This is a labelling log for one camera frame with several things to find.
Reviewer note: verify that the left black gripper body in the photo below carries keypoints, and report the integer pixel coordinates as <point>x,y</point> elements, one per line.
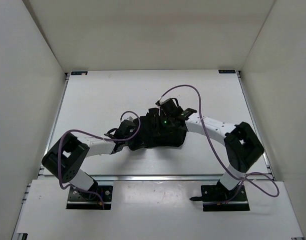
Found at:
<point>132,139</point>

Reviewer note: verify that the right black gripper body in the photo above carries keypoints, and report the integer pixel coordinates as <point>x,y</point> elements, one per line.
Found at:
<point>166,121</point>

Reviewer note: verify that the black pleated skirt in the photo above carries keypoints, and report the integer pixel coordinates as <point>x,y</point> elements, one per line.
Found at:
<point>147,140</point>

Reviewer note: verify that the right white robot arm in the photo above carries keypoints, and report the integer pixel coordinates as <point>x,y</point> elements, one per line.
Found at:
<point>242,145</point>

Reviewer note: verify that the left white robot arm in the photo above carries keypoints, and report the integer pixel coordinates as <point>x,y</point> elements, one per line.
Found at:
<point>65,158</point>

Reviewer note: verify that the right corner label sticker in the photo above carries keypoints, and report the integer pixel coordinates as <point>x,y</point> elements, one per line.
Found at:
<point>226,71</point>

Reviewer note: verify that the corner label sticker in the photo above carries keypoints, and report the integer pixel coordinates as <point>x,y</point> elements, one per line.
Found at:
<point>79,73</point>
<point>226,71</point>

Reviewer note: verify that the left corner label sticker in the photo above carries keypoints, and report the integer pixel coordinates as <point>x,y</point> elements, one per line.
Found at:
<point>79,73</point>

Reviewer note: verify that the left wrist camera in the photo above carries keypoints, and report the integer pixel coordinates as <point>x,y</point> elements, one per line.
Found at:
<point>131,119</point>

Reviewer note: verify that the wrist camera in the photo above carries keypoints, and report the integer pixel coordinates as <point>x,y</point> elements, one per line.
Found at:
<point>159,102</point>
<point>131,119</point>

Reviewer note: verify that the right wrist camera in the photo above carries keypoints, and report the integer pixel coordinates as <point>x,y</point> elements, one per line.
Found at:
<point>159,102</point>

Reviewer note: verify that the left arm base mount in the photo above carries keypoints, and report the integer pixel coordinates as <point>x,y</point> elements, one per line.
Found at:
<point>84,201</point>

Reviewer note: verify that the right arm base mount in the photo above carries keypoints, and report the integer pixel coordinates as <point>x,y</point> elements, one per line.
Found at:
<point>216,198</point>

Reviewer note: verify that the front aluminium table rail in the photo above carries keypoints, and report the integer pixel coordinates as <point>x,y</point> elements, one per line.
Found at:
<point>156,177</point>

